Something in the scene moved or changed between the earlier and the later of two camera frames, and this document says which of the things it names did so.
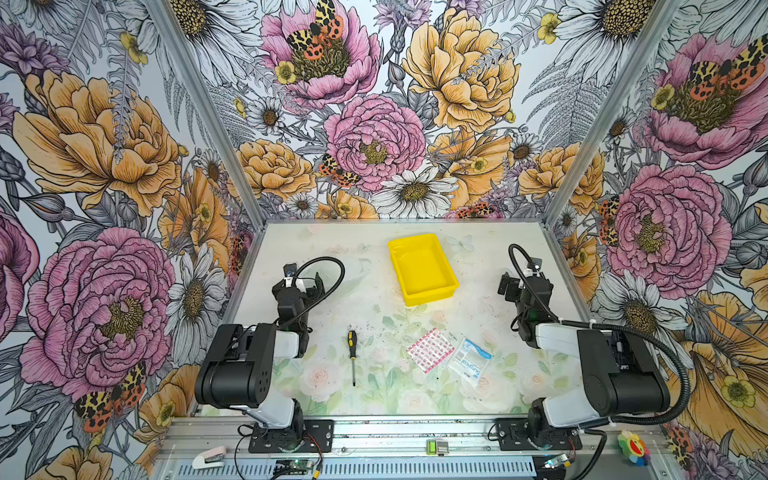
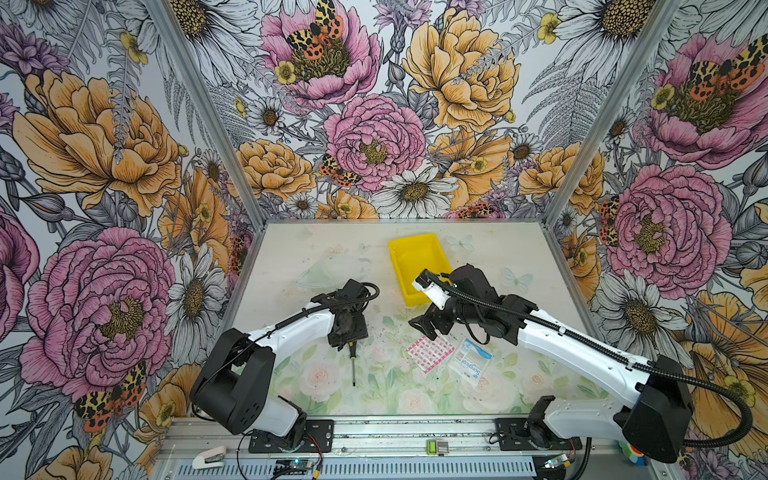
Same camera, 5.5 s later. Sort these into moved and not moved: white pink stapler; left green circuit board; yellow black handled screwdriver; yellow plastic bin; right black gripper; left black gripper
Moved: left black gripper; right black gripper
Not moved: white pink stapler; yellow black handled screwdriver; left green circuit board; yellow plastic bin
